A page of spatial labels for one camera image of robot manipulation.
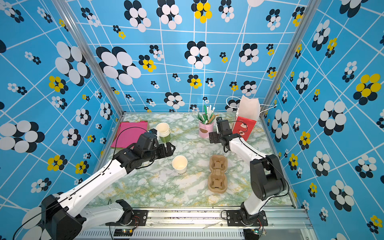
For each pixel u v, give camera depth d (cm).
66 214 38
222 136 77
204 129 97
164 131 91
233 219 73
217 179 83
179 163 89
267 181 46
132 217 71
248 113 104
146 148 59
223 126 72
